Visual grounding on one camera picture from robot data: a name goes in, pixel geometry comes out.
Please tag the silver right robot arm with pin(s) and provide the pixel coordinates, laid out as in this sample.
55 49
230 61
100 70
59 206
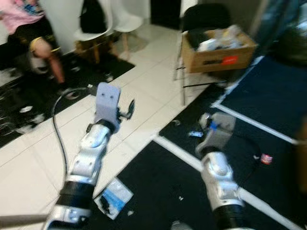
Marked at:
218 177

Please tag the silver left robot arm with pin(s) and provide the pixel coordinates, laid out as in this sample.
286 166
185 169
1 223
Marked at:
88 158

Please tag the white crumpled trash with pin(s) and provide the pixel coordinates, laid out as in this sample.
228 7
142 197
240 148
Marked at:
220 40

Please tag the small blue wrapper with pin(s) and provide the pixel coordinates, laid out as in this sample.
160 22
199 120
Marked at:
195 134

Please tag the cardboard box with red label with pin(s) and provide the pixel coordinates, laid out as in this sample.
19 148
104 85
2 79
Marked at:
211 60

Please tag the dark blue floor mat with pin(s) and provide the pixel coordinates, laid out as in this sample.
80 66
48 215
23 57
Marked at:
268 96

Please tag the red snack wrapper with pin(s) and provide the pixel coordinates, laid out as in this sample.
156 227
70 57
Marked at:
266 159

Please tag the black floor mat, white edging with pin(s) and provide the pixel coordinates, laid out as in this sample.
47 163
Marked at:
163 182

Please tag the blue and white plastic package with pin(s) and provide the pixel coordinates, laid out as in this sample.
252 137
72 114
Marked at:
114 197

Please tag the empty white chair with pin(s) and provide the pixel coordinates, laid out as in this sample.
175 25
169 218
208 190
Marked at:
127 21

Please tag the white chair holding black bag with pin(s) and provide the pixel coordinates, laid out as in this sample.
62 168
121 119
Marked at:
108 21

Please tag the black floor mat with litter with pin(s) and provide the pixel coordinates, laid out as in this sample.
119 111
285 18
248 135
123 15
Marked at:
29 96

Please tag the black bag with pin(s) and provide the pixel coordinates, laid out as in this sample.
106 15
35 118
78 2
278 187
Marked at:
92 17

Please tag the grey robot leg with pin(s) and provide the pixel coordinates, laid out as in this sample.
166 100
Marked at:
180 225

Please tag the person in pink shirt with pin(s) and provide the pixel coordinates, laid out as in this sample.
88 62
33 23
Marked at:
21 17

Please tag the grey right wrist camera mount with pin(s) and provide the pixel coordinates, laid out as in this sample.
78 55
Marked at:
218 136

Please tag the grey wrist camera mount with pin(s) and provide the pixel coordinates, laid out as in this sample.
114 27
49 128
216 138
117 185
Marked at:
107 103
218 136

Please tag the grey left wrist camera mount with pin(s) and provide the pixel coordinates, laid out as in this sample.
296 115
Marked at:
107 103

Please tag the black metal frame chair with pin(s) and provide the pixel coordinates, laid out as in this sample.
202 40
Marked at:
206 17

